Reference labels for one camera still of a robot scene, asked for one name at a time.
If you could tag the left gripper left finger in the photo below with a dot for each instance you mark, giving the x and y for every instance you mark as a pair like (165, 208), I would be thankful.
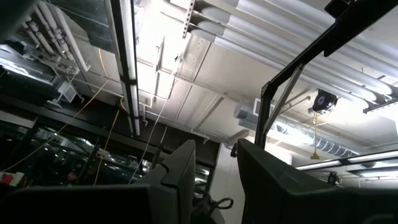
(109, 205)

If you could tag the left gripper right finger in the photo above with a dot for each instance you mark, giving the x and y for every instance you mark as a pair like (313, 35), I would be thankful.
(295, 205)

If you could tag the long linear ceiling light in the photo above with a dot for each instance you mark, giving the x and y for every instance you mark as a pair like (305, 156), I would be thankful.
(357, 158)
(129, 62)

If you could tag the perforated metal strut channel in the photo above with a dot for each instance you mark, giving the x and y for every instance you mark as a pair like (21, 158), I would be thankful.
(188, 18)

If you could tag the black overhead camera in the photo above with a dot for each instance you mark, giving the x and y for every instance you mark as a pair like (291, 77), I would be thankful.
(337, 7)

